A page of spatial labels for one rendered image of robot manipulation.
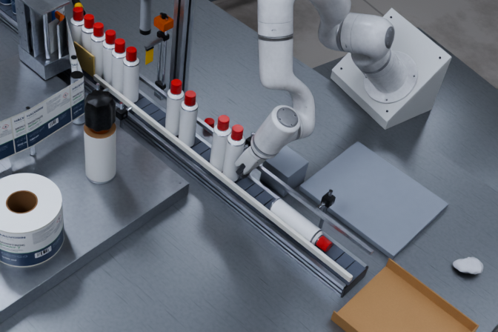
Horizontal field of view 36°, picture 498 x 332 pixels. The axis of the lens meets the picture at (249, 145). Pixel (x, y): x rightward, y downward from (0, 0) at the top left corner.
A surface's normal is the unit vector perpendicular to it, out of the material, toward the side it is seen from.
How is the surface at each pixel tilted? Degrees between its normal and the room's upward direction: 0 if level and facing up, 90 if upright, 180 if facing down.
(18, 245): 90
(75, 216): 0
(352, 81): 42
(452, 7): 0
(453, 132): 0
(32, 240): 90
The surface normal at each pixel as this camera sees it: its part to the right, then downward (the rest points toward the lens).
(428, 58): -0.46, -0.30
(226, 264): 0.12, -0.70
